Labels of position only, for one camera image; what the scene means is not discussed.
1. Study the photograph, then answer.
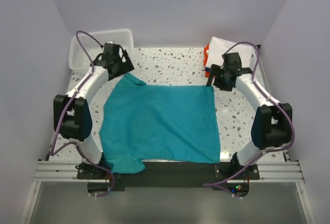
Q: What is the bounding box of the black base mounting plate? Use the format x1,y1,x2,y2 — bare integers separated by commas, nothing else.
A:
76,161,260,193

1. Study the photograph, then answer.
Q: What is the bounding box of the teal t-shirt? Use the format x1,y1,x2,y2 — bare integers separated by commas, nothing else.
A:
99,74,220,174

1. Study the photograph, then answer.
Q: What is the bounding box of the aluminium rail frame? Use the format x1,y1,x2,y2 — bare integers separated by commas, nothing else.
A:
32,45,306,183

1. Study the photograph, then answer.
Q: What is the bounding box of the white plastic basket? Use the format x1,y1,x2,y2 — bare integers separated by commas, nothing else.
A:
69,29,134,74

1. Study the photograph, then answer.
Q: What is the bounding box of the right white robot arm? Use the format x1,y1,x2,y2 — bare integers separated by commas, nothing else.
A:
206,52,293,179

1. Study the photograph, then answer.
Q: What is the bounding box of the folded white t-shirt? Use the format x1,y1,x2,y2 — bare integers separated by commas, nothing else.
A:
207,37,255,68

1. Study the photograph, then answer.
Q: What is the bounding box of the folded orange t-shirt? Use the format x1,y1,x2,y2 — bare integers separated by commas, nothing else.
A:
203,43,210,77

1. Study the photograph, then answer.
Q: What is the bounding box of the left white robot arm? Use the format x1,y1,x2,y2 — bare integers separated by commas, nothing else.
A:
50,42,134,179

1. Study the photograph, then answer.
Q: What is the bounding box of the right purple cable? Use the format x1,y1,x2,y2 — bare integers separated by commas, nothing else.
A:
202,41,295,198

